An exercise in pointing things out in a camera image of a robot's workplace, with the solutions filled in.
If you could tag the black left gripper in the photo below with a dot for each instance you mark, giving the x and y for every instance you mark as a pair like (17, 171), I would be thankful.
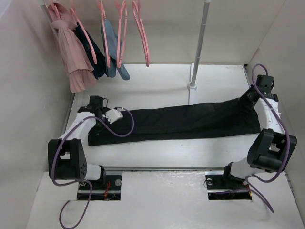
(103, 112)

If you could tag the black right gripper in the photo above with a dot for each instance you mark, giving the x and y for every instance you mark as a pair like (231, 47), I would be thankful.
(242, 99)

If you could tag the black trousers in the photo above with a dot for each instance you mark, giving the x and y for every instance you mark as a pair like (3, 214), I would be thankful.
(204, 120)

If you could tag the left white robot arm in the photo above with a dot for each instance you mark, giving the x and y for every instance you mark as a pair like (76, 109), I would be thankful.
(66, 156)

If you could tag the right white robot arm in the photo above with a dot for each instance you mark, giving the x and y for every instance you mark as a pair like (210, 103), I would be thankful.
(273, 147)

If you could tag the pink hanger with denim garment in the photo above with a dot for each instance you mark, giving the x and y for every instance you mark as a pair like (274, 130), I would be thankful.
(103, 18)

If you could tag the pink pleated garment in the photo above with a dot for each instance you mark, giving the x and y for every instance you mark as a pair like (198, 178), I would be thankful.
(75, 60)

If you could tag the light blue denim garment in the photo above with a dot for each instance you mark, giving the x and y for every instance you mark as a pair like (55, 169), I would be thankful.
(112, 41)

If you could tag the grey metal rack pole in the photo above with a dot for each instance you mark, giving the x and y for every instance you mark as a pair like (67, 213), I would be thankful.
(200, 39)

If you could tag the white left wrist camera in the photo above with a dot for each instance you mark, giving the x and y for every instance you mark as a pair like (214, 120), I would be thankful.
(112, 115)

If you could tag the metal rail at table front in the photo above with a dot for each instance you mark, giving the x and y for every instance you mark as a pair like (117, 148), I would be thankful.
(136, 169)

